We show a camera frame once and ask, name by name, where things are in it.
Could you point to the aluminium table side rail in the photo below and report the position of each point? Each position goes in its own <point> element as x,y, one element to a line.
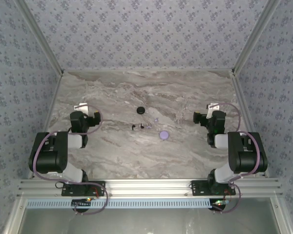
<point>48,122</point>
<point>242,97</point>

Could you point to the aluminium lower frame leg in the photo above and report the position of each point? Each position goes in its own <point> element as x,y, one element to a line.
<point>280,214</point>
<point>14,217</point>

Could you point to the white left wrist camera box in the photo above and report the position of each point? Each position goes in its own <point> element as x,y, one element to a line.
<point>81,106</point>

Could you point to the purple earbud charging case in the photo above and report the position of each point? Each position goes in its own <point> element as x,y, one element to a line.
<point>164,135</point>

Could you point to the aluminium frame post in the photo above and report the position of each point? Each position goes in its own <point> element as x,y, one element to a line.
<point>254,36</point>
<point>41,36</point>

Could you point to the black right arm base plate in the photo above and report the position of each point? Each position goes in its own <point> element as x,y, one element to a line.
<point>200,187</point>

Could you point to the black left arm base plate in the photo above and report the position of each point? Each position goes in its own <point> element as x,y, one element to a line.
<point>98,186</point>

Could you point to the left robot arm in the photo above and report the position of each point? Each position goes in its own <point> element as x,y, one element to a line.
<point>48,156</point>

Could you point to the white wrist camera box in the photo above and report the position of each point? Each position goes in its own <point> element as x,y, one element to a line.
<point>81,106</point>
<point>211,109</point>

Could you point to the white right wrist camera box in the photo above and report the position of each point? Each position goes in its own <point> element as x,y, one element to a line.
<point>211,109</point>

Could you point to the wide aluminium mounting rail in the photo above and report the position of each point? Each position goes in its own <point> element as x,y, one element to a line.
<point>146,187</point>

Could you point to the black control board with LED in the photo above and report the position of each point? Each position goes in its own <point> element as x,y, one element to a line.
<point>218,204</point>
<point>80,202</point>

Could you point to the black earbud charging case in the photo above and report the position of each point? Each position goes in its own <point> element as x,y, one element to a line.
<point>140,110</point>

